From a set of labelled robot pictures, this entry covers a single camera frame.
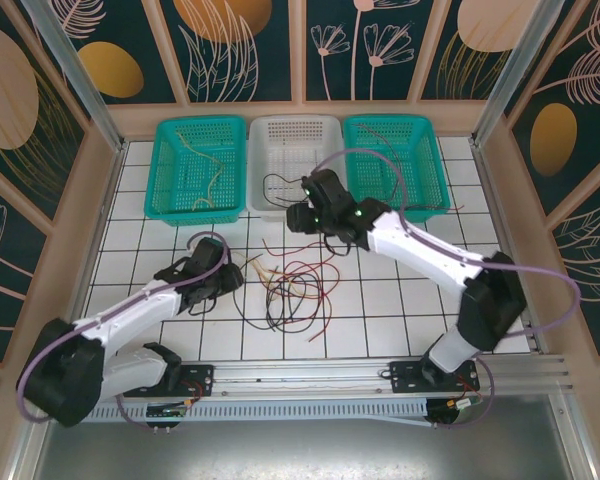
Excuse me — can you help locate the teal plastic basket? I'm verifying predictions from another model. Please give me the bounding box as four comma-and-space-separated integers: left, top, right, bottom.
144, 116, 248, 226
340, 114, 452, 225

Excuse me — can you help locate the white plastic basket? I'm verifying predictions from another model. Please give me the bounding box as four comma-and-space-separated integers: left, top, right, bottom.
247, 114, 345, 225

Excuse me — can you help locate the brushed metal plate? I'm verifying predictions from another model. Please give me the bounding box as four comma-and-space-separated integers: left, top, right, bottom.
32, 418, 581, 480

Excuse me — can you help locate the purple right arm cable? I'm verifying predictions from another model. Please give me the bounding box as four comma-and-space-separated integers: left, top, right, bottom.
311, 148, 581, 431

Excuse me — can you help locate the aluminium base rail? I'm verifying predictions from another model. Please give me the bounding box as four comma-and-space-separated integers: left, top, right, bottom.
179, 360, 481, 401

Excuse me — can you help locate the yellow cable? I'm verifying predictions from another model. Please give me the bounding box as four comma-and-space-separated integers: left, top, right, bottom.
176, 130, 226, 211
244, 253, 301, 296

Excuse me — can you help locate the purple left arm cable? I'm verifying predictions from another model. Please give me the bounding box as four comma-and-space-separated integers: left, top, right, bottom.
16, 231, 230, 432

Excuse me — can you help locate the thin black gripper wire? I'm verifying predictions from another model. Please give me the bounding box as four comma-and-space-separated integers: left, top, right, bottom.
323, 233, 355, 258
186, 293, 220, 317

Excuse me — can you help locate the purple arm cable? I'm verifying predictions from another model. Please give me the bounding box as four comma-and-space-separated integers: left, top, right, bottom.
16, 231, 230, 432
311, 148, 581, 431

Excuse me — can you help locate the white slotted cable duct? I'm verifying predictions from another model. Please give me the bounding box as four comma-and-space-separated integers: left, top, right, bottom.
87, 398, 434, 425

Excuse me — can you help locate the aluminium frame post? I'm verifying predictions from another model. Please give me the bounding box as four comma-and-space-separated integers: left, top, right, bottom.
471, 0, 562, 149
19, 0, 127, 154

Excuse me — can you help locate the small circuit board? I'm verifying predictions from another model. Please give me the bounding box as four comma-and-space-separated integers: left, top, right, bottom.
447, 397, 481, 414
146, 402, 189, 420

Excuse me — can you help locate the thin black right gripper wire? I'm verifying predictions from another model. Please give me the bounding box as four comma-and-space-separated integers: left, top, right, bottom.
323, 233, 355, 258

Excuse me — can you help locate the black mounting plate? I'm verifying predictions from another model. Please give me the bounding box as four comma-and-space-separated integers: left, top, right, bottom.
179, 363, 216, 397
388, 359, 431, 394

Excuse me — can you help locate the thin black left gripper wire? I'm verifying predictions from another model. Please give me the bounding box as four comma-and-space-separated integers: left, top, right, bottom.
186, 293, 220, 317

